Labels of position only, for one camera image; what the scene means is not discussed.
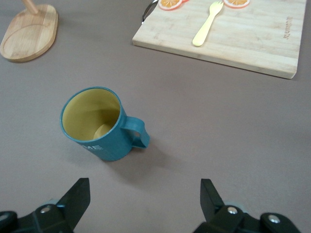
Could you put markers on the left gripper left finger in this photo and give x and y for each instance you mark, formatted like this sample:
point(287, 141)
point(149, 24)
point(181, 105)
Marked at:
point(65, 213)

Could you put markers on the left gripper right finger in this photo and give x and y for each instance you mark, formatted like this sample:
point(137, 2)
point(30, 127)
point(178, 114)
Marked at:
point(218, 218)

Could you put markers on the teal mug yellow inside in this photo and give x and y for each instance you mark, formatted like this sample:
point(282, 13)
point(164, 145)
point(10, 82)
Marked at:
point(114, 145)

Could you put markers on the wooden mug tree rack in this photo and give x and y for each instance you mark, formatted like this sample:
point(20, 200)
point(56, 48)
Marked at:
point(26, 38)

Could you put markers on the bamboo cutting board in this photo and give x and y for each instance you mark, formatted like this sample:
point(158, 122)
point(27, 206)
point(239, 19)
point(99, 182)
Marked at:
point(243, 41)

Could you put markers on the yellow fork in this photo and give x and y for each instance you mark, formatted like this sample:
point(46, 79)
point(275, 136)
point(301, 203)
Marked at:
point(204, 31)

